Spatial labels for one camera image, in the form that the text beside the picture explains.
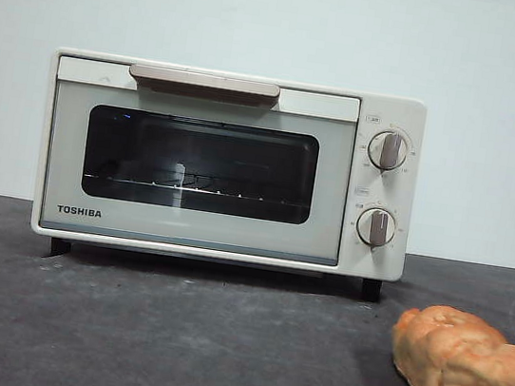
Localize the round white oven knob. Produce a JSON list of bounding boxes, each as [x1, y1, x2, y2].
[[354, 204, 401, 251], [365, 127, 411, 174]]

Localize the white Toshiba toaster oven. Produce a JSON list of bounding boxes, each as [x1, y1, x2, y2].
[[24, 47, 429, 307]]

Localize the metal wire oven rack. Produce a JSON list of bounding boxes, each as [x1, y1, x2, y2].
[[82, 156, 310, 209]]

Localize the oven door with beige handle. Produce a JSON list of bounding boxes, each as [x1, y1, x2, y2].
[[35, 52, 363, 269]]

